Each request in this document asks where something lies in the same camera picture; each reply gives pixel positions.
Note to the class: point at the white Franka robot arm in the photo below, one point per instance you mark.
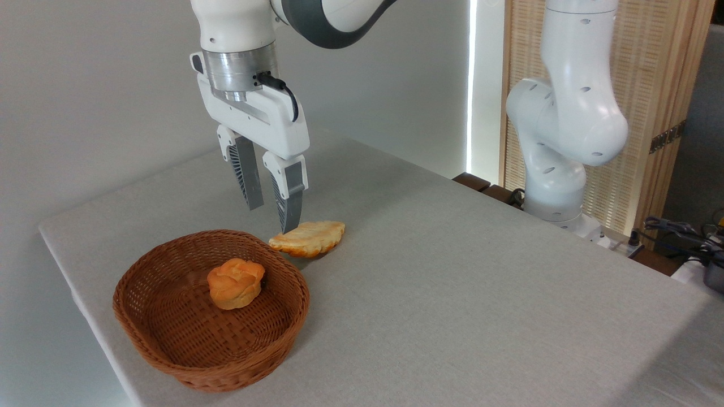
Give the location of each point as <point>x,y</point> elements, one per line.
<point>572,116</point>

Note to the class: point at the brown wicker basket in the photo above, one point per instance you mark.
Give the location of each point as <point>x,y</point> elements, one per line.
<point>169,328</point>

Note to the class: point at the dark brown wooden block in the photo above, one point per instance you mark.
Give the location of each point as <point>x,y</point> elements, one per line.
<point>471,181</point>
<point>500,193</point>

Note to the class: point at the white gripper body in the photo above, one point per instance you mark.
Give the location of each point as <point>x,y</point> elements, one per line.
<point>266,121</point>

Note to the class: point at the flat pale bread slice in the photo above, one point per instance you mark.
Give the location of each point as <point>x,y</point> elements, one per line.
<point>308,238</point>

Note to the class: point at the dark metal screen hinge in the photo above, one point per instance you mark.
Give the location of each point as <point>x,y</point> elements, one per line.
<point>667,137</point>

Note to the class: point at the round orange bread roll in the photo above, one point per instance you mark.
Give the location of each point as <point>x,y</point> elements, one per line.
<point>235,284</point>

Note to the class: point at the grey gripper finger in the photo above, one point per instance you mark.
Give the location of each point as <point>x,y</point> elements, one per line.
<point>249,175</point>
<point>289,192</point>

